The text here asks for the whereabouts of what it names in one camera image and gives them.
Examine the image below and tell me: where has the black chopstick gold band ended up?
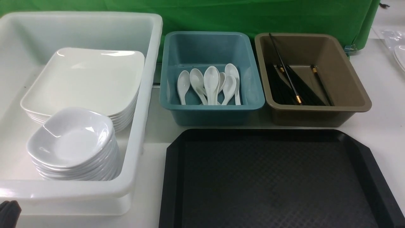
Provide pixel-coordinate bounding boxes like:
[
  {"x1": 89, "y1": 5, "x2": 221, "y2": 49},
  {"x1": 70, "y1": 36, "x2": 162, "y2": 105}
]
[{"x1": 269, "y1": 33, "x2": 303, "y2": 105}]

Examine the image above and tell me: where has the large white square plate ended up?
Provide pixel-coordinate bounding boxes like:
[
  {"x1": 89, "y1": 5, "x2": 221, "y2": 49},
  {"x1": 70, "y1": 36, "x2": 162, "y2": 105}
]
[{"x1": 20, "y1": 47, "x2": 146, "y2": 116}]

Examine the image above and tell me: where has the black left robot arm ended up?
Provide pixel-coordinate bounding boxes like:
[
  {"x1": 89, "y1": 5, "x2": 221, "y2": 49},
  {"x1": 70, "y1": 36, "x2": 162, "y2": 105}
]
[{"x1": 0, "y1": 200, "x2": 22, "y2": 228}]

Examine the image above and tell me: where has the white spoon far left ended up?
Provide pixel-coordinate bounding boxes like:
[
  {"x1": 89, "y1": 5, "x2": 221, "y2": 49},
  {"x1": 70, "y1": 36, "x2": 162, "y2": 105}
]
[{"x1": 177, "y1": 70, "x2": 191, "y2": 105}]

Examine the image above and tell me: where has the white spoon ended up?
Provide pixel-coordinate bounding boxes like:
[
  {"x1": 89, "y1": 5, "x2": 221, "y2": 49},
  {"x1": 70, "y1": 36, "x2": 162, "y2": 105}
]
[
  {"x1": 221, "y1": 75, "x2": 237, "y2": 105},
  {"x1": 203, "y1": 66, "x2": 220, "y2": 105},
  {"x1": 225, "y1": 63, "x2": 242, "y2": 105},
  {"x1": 177, "y1": 70, "x2": 191, "y2": 105},
  {"x1": 190, "y1": 69, "x2": 208, "y2": 105},
  {"x1": 217, "y1": 72, "x2": 226, "y2": 94}
]

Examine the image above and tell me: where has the white spoon lower right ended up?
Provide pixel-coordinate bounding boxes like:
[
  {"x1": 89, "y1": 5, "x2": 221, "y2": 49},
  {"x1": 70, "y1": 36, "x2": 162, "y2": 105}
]
[{"x1": 221, "y1": 75, "x2": 237, "y2": 105}]

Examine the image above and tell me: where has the white spoon behind centre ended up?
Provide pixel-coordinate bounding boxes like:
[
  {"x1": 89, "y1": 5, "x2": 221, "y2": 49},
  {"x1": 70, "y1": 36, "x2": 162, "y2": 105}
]
[{"x1": 217, "y1": 72, "x2": 226, "y2": 94}]

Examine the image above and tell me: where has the white spoon far right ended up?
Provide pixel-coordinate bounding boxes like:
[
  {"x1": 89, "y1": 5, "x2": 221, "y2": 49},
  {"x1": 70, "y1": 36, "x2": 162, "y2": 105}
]
[{"x1": 225, "y1": 63, "x2": 242, "y2": 105}]

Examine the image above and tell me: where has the black plastic serving tray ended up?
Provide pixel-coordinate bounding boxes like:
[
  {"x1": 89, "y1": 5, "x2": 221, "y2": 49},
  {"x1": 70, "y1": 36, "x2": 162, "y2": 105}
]
[{"x1": 158, "y1": 129, "x2": 405, "y2": 228}]

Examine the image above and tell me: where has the teal plastic bin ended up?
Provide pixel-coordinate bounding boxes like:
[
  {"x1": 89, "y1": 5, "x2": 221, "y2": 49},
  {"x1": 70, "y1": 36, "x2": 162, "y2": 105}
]
[{"x1": 159, "y1": 31, "x2": 265, "y2": 126}]

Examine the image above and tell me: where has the stack of white square plates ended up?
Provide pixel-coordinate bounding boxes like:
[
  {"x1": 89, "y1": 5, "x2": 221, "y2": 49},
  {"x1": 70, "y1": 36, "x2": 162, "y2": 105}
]
[{"x1": 24, "y1": 100, "x2": 137, "y2": 132}]

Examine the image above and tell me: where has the pile of black chopsticks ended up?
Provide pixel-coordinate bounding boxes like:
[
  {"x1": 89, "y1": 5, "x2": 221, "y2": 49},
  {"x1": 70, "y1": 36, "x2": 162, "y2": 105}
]
[{"x1": 266, "y1": 64, "x2": 326, "y2": 106}]

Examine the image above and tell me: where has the brown plastic bin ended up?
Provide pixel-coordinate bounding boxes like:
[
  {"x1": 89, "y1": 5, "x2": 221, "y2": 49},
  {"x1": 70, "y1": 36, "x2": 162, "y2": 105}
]
[{"x1": 254, "y1": 33, "x2": 372, "y2": 127}]

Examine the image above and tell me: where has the single chopstick right in bin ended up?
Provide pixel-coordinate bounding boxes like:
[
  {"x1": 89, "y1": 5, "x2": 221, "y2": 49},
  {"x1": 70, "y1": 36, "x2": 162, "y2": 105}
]
[{"x1": 310, "y1": 65, "x2": 333, "y2": 106}]

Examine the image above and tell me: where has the stack of white bowls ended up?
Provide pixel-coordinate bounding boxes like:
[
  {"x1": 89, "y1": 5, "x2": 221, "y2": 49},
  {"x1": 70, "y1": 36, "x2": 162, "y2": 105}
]
[{"x1": 26, "y1": 108, "x2": 121, "y2": 181}]

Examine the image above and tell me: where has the green backdrop cloth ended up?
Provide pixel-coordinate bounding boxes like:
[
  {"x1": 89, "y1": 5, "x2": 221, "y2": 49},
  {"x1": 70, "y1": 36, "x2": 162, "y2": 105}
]
[{"x1": 1, "y1": 0, "x2": 380, "y2": 50}]

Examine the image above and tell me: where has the large white plastic tub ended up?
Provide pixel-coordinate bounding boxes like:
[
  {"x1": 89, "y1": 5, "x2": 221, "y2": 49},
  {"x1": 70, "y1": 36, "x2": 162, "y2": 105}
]
[{"x1": 1, "y1": 11, "x2": 163, "y2": 217}]

